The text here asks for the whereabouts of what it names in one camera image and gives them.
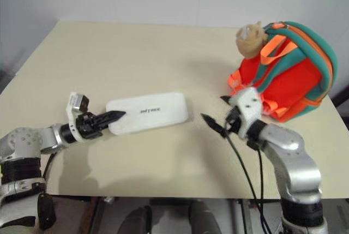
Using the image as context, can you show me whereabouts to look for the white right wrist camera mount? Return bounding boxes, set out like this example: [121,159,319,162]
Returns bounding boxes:
[230,87,264,139]

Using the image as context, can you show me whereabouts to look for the white pouch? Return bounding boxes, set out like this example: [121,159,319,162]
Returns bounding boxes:
[105,91,190,136]

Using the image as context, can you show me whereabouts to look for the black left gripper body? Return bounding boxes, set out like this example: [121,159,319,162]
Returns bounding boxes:
[75,111,106,140]

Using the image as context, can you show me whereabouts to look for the orange and teal backpack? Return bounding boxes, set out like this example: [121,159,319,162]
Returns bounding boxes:
[226,20,339,123]

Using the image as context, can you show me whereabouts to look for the grey metal table frame bar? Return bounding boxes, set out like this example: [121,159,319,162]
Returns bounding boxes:
[233,198,258,234]
[91,196,117,234]

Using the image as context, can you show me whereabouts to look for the beige plush toy pendant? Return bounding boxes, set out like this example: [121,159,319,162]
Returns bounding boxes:
[234,20,269,59]

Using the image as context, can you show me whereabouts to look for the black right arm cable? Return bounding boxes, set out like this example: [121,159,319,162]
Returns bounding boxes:
[225,119,267,234]
[255,143,271,234]

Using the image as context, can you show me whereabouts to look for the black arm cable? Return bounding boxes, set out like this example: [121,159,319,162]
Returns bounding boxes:
[225,119,267,234]
[255,143,271,234]
[40,152,56,181]

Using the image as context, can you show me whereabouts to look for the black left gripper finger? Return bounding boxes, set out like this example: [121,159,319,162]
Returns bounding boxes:
[94,110,127,121]
[95,117,121,130]

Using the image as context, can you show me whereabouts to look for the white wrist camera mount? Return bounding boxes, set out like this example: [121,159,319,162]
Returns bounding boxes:
[65,91,91,137]
[230,87,264,139]

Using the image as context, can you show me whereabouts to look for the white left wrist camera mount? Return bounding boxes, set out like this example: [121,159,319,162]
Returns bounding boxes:
[65,91,91,137]

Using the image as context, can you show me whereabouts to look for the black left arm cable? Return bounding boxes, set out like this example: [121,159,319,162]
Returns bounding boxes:
[40,152,56,181]

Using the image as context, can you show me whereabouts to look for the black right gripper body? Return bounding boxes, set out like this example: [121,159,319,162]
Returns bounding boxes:
[224,106,243,134]

